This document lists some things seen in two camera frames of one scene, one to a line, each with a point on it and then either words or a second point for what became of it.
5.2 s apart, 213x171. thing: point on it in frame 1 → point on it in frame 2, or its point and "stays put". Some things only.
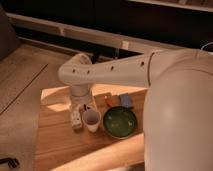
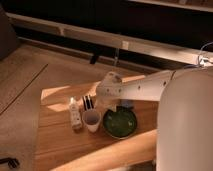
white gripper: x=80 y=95 → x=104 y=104
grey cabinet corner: x=9 y=40 stays put
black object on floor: x=11 y=162 stays put
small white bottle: x=76 y=119 stays put
